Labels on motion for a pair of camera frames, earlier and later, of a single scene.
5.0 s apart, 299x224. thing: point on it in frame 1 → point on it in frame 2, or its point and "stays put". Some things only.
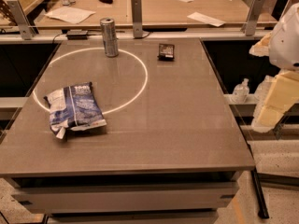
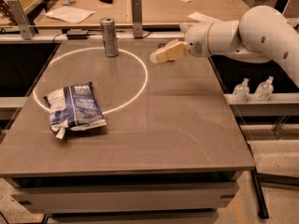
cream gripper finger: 263,47 → 196,37
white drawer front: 135,196 stays put
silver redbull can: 108,33 stays put
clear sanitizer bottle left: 241,91 stays put
